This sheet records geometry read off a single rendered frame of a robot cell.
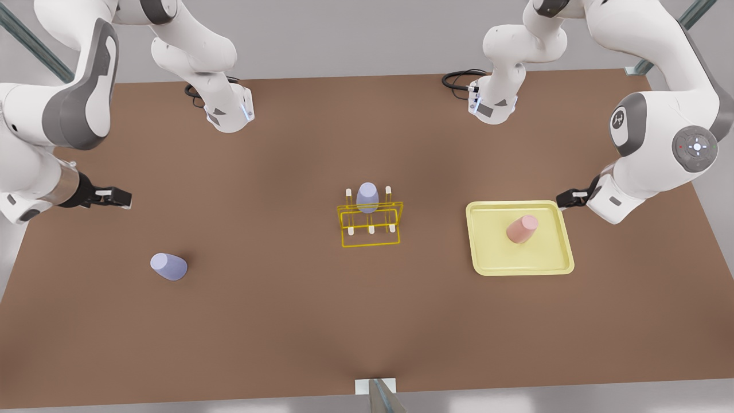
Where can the pink cup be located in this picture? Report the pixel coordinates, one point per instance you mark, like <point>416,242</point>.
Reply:
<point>521,229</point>

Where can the lavender cup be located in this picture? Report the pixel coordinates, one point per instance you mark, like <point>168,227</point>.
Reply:
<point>169,267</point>
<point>367,198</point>

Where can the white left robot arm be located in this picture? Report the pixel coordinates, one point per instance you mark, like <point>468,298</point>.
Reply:
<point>654,126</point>

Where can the silver frame post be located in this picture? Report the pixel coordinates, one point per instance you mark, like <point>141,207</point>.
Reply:
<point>381,396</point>
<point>34,43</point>
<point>665,40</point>

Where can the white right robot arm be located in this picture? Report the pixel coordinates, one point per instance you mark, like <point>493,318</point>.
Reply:
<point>74,109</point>

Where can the yellow tray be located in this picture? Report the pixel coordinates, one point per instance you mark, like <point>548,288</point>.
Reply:
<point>519,252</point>

